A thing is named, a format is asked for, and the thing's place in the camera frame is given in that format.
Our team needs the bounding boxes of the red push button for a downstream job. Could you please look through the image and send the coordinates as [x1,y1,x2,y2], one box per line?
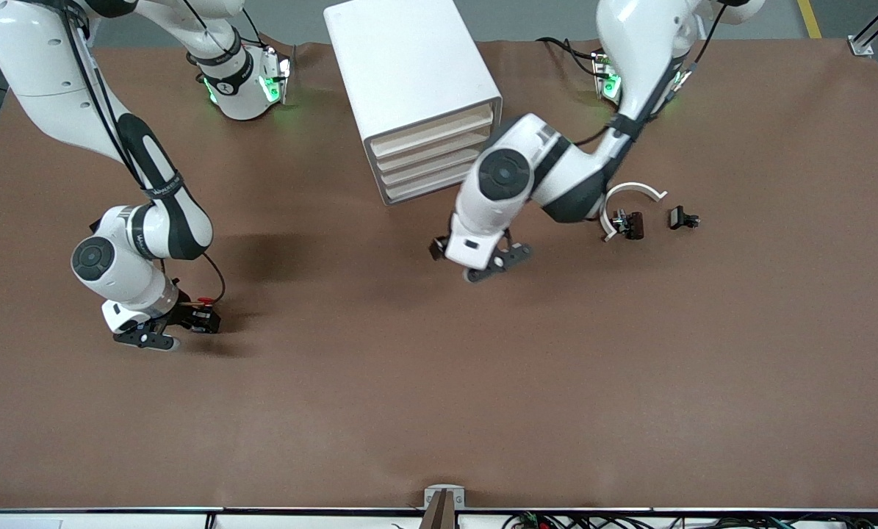
[189,297,221,335]

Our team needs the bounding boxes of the white tray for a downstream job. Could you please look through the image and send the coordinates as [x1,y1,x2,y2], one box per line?
[375,121,495,173]

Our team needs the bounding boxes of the brown table mat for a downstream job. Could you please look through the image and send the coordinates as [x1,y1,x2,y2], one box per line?
[0,37,878,511]

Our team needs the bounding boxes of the dark brown terminal block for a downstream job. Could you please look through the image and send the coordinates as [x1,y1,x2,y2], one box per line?
[611,209,645,241]

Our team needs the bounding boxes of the brown pole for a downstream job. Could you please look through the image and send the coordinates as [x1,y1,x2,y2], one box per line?
[418,490,458,529]

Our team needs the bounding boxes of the black right camera cable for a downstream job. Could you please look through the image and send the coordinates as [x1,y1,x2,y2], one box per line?
[55,0,226,306]

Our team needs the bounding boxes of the black camera cable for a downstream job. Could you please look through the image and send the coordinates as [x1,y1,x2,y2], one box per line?
[571,0,727,148]
[55,0,226,306]

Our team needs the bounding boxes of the white curved plastic bracket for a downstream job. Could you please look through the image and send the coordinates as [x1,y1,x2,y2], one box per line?
[599,181,667,242]

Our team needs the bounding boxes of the grey metal bracket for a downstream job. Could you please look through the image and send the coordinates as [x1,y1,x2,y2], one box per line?
[424,484,466,509]

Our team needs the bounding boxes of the black base cable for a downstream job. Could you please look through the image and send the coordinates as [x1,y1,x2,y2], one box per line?
[538,35,601,78]

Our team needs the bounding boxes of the black left camera cable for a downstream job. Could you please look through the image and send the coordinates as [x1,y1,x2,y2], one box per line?
[571,0,727,148]

